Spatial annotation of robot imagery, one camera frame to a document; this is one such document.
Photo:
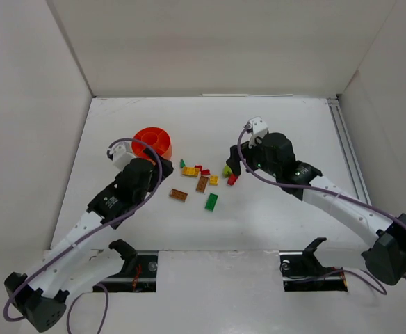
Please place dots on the red sloped lego piece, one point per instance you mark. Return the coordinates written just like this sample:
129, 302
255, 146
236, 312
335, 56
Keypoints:
205, 172

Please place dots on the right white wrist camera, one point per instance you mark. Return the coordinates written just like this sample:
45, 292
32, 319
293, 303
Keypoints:
256, 127

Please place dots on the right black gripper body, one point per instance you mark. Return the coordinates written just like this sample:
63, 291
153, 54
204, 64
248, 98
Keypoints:
236, 160

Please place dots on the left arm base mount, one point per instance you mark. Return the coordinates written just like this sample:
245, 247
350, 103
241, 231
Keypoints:
139, 277

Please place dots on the small yellow lego brick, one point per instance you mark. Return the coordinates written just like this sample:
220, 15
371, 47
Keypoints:
214, 180

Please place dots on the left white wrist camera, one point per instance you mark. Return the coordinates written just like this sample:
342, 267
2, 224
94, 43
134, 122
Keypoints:
120, 154

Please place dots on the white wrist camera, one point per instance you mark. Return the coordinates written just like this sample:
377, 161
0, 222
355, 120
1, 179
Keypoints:
120, 154
256, 127

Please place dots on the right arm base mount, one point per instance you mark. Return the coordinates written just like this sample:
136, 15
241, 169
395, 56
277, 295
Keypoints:
304, 273

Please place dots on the small green lego piece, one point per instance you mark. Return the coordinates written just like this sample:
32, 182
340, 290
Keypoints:
182, 163

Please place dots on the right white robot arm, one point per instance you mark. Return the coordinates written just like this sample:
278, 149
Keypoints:
384, 236

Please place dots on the small red lego brick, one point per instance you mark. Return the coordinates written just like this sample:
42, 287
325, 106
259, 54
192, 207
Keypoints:
198, 168

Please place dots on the green lego plate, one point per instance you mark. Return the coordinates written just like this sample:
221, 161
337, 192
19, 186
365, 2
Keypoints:
211, 202

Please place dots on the yellow striped lego brick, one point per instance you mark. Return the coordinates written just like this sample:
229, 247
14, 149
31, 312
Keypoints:
190, 171

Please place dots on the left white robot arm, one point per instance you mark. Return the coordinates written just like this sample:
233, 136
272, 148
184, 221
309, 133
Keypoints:
90, 252

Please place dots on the aluminium rail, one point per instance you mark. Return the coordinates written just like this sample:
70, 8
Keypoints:
348, 151

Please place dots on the brown lego plate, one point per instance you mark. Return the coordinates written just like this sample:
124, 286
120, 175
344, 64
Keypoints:
202, 183
178, 195

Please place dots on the orange round divided container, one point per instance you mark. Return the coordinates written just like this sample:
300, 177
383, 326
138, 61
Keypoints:
158, 139

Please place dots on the lime green lego brick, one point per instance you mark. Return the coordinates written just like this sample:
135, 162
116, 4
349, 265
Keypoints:
226, 171

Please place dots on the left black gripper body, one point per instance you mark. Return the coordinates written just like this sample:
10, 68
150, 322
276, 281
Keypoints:
163, 166

